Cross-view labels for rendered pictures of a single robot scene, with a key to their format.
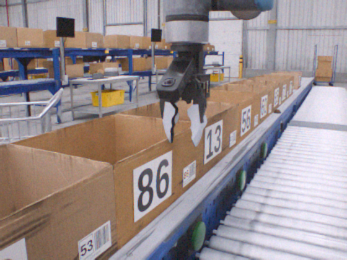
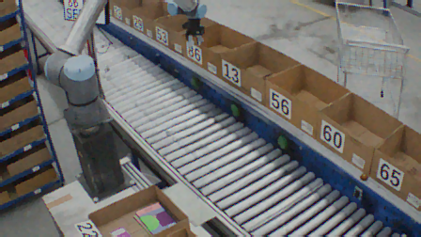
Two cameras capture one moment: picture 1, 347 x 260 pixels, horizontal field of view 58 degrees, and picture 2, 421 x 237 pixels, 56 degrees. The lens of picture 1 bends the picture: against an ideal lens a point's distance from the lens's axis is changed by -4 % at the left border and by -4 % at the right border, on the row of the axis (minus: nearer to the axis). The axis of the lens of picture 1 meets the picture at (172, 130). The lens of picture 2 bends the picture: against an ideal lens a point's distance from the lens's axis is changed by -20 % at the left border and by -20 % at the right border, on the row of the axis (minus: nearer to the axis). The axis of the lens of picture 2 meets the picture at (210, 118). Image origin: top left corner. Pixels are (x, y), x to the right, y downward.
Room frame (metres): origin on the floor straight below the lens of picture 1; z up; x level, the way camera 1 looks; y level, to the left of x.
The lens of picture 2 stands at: (2.05, -2.24, 2.26)
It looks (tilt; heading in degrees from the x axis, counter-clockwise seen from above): 34 degrees down; 120
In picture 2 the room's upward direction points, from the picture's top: 5 degrees counter-clockwise
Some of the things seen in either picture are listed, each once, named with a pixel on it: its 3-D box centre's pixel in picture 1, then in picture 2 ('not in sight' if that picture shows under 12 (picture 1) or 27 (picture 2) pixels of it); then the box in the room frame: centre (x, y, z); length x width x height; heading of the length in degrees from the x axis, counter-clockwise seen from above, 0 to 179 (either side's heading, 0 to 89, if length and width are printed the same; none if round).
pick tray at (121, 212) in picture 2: not in sight; (137, 224); (1.03, -1.21, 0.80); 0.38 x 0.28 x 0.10; 64
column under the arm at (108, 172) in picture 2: not in sight; (97, 155); (0.66, -0.99, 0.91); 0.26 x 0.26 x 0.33; 65
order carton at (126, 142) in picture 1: (115, 164); (219, 49); (0.76, 0.14, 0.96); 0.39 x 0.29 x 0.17; 153
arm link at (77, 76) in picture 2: not in sight; (79, 77); (0.66, -0.99, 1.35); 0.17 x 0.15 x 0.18; 168
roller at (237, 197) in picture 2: (318, 168); (258, 185); (1.36, -0.67, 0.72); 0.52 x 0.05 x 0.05; 63
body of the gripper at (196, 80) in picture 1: (188, 73); (194, 25); (0.70, -0.03, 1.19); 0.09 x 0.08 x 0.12; 153
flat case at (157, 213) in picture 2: not in sight; (157, 219); (1.08, -1.12, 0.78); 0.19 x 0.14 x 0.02; 150
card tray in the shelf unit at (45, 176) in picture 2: not in sight; (30, 171); (-0.50, -0.77, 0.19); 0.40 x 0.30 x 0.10; 64
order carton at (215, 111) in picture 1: (182, 131); (261, 71); (1.11, -0.03, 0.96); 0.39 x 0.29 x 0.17; 153
